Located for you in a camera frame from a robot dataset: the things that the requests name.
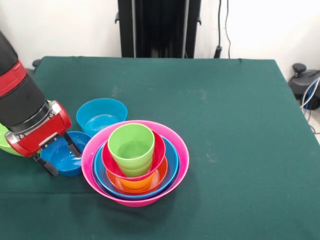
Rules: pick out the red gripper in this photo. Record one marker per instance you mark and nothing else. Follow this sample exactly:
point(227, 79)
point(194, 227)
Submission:
point(42, 132)

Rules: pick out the small dark blue bowl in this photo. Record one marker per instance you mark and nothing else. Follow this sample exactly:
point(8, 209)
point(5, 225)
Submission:
point(62, 160)

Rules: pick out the translucent blue ribbed bowl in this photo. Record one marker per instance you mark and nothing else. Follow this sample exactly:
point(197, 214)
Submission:
point(100, 120)

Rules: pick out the green cup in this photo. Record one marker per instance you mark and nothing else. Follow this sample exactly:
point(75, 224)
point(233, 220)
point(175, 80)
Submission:
point(131, 145)

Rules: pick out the orange cup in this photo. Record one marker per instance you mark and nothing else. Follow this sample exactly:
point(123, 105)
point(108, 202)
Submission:
point(136, 184)

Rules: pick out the large pink bowl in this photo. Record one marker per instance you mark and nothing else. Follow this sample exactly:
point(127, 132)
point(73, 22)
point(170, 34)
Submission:
point(137, 201)

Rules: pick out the small crimson bowl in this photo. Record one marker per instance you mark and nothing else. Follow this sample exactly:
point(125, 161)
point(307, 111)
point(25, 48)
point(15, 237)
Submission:
point(160, 150)

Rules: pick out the orange bowl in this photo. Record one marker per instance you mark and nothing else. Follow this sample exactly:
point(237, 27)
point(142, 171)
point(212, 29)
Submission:
point(161, 175)

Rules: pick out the large light blue bowl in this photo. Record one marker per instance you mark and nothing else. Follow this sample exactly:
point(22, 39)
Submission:
point(173, 160)

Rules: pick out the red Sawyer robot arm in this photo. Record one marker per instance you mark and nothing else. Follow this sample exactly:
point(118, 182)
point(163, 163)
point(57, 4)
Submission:
point(17, 100)

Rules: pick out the large green bowl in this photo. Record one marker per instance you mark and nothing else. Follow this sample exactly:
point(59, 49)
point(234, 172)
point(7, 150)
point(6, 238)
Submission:
point(5, 147)

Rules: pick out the dark green table cloth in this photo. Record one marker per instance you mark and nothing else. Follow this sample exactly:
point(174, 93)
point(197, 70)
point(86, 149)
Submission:
point(237, 200)

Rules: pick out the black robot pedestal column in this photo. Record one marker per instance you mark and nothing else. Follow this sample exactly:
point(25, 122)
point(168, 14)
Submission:
point(160, 25)

